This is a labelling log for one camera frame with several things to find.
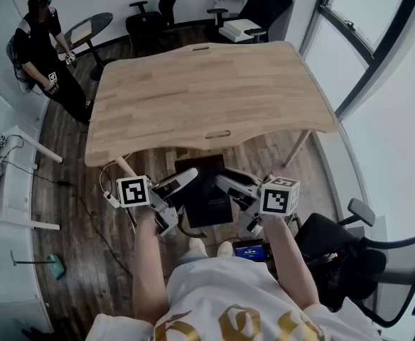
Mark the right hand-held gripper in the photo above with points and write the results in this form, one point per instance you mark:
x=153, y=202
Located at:
x=276, y=199

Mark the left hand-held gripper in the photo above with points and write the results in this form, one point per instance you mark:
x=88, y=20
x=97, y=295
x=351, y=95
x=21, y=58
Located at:
x=133, y=192

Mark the person's right forearm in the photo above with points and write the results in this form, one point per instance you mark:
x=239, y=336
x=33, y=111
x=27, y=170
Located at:
x=289, y=261

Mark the person's left forearm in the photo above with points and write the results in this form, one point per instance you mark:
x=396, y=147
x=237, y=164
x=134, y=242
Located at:
x=147, y=268

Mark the wooden table leg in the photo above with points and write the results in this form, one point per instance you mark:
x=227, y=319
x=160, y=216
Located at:
x=296, y=149
x=125, y=167

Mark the white shoe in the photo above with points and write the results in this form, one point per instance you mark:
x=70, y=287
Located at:
x=224, y=249
x=197, y=247

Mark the small black screen device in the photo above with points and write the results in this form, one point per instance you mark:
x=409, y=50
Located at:
x=250, y=250

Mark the white power strip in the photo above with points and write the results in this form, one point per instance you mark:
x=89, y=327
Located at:
x=111, y=200

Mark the white gold-print t-shirt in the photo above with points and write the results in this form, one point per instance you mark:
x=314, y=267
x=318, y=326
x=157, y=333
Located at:
x=229, y=290

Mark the black mesh office chair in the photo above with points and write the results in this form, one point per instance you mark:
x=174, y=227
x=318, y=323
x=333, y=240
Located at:
x=339, y=258

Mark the white flat box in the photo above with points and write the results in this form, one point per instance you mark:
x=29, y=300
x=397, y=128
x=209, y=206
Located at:
x=237, y=28

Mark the white desk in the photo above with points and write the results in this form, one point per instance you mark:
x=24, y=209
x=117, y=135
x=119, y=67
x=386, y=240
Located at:
x=15, y=190

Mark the pale book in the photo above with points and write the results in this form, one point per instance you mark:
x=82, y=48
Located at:
x=81, y=34

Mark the round dark side table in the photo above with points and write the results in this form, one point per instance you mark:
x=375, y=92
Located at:
x=97, y=21

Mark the black padded office chair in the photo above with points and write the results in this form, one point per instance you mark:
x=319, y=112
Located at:
x=268, y=5

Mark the black window frame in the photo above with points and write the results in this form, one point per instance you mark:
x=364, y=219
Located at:
x=367, y=66

